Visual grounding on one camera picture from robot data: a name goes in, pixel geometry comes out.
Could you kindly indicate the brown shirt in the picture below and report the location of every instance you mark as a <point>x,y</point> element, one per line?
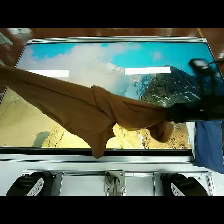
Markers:
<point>83,110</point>

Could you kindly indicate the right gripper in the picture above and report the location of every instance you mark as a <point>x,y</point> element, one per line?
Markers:
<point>178,112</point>

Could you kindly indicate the silver frame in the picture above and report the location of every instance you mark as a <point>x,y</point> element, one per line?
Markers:
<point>100,164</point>

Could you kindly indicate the white garment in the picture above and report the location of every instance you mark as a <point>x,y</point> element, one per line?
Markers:
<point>190,136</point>

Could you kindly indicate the blue garment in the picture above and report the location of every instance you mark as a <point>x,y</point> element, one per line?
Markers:
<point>210,146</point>

